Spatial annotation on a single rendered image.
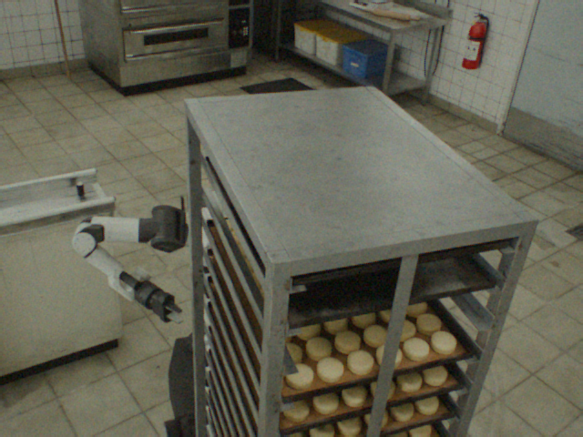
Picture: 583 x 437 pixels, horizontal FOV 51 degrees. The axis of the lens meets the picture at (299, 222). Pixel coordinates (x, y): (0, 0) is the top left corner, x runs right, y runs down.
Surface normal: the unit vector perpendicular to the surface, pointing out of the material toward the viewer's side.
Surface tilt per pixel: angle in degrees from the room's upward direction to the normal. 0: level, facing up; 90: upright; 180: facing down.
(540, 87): 90
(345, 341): 0
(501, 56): 90
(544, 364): 0
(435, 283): 0
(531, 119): 90
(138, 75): 88
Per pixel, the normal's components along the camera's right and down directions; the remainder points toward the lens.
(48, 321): 0.52, 0.50
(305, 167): 0.07, -0.84
